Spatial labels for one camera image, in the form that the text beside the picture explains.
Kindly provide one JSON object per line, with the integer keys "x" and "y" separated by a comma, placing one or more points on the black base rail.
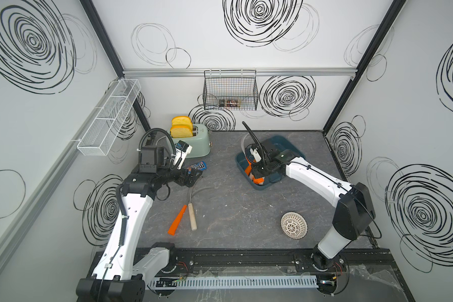
{"x": 189, "y": 260}

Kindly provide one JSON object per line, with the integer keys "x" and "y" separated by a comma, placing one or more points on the rear toast slice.
{"x": 182, "y": 121}

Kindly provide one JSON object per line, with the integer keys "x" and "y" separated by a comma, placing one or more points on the mint green toaster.
{"x": 200, "y": 141}

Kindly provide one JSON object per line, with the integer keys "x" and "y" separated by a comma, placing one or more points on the front toast slice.
{"x": 181, "y": 131}

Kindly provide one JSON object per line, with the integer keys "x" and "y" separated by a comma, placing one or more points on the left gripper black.
{"x": 182, "y": 180}

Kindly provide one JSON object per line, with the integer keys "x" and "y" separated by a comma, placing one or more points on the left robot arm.
{"x": 117, "y": 277}

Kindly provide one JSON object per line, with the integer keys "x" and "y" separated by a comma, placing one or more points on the orange handled sickle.
{"x": 248, "y": 170}

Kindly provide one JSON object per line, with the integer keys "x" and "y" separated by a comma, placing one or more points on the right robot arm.
{"x": 354, "y": 210}

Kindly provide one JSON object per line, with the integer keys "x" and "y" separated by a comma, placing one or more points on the jar in wire basket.
{"x": 229, "y": 103}

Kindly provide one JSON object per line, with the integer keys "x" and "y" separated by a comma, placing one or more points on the toast slice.
{"x": 181, "y": 131}
{"x": 182, "y": 121}

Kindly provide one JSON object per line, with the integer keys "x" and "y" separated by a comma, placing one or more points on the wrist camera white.
{"x": 255, "y": 155}
{"x": 182, "y": 149}

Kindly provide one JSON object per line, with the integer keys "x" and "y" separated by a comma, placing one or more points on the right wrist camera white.
{"x": 255, "y": 155}

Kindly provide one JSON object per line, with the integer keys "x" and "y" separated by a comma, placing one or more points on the white wire wall shelf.
{"x": 115, "y": 108}

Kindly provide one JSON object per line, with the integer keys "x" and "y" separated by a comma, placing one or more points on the white round strainer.
{"x": 294, "y": 225}

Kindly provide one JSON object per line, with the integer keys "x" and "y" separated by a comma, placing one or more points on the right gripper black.
{"x": 255, "y": 173}

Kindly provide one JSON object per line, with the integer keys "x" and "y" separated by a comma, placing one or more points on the blue candy packet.
{"x": 201, "y": 166}

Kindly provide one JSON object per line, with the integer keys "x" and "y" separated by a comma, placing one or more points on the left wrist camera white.
{"x": 182, "y": 149}

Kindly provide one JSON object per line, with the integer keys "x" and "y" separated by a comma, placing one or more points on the teal plastic storage box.
{"x": 243, "y": 160}

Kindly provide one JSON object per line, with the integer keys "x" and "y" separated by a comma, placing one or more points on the black wire wall basket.
{"x": 238, "y": 84}

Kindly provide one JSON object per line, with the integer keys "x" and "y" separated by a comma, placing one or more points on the grey slotted cable duct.
{"x": 235, "y": 282}

